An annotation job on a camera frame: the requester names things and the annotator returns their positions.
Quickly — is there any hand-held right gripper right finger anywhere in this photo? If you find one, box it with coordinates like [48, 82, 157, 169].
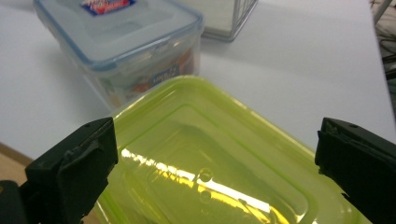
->
[314, 117, 396, 224]

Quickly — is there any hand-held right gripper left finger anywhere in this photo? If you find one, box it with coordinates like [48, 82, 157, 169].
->
[19, 117, 120, 224]

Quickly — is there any green lidded food container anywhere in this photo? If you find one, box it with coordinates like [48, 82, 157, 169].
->
[92, 75, 372, 224]

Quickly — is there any clear container with blue-sealed lid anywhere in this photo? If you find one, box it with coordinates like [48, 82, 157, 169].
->
[33, 0, 205, 112]

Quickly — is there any white wire basket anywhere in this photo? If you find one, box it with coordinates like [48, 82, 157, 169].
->
[177, 0, 260, 43]

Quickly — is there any white metal desk frame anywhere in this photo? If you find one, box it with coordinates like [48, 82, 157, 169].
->
[373, 0, 394, 24]

